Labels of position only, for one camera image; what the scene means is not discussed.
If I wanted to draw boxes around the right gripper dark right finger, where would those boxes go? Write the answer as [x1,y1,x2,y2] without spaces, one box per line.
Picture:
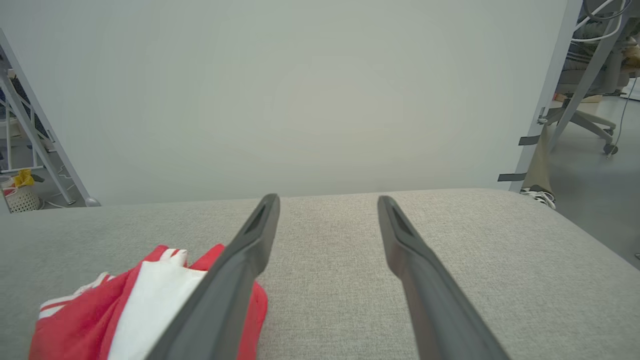
[377,195,511,360]

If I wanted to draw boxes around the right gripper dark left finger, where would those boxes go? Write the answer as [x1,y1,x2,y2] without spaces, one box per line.
[145,193,281,360]

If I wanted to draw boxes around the red and white jersey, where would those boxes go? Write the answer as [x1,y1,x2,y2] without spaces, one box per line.
[29,243,269,360]

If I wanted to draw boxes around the white perforated laundry basket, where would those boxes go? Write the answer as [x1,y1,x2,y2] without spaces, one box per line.
[2,182,41,214]

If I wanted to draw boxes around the grey office chair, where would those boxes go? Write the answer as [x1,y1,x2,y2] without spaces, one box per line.
[547,50,621,156]

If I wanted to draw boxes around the white metal rack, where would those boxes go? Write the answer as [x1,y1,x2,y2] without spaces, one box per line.
[0,95,41,173]

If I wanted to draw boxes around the white cable bundle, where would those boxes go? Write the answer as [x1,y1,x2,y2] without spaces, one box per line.
[520,186,557,211]

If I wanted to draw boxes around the grey metal partition frame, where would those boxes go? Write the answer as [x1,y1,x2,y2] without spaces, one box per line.
[509,0,632,193]
[0,30,101,208]

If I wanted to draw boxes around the thin black hanging cable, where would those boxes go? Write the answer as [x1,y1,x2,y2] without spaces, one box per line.
[606,77,638,158]

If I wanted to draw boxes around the white hanging cables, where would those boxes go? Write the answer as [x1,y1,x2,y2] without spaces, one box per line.
[570,0,633,43]

